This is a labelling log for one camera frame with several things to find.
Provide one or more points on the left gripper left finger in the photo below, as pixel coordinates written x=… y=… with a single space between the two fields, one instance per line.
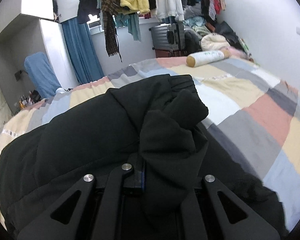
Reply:
x=93 y=208

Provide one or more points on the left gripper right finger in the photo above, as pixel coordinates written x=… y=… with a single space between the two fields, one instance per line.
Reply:
x=221 y=215

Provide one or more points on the black padded winter jacket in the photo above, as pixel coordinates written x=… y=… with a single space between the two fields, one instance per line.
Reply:
x=155 y=122

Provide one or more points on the colourful hanging clothes cluster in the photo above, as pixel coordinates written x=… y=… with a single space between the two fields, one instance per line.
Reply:
x=212 y=8

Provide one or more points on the pastel patchwork bed quilt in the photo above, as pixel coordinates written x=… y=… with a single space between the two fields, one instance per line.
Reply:
x=254 y=115

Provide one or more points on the cosmetics bottles on nightstand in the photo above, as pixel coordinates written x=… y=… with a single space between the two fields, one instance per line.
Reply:
x=30 y=99

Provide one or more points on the blue covered chair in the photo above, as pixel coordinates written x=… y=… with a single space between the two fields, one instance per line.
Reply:
x=41 y=74

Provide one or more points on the cylindrical white bolster pillow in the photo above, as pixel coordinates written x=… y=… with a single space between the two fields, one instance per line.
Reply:
x=206 y=57

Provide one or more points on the blue window curtain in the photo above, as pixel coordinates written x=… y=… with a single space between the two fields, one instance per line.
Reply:
x=81 y=51

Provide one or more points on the cream plush blanket pile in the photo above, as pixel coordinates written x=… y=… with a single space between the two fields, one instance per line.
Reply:
x=214 y=41

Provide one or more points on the grey ribbed suitcase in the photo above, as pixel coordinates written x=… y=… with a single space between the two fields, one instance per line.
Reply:
x=168 y=37

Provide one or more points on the teal hanging garment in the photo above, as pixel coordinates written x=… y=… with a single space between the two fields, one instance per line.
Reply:
x=131 y=21

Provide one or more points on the white hanging hoodie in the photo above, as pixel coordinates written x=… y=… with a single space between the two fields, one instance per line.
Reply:
x=170 y=8

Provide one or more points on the dark navy hanging garment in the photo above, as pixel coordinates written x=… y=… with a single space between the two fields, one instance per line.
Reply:
x=86 y=8

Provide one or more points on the brown plaid scarf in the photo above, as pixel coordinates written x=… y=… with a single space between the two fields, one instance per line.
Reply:
x=110 y=8

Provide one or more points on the black wall charger plug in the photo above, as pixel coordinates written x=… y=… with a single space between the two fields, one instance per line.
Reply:
x=18 y=75

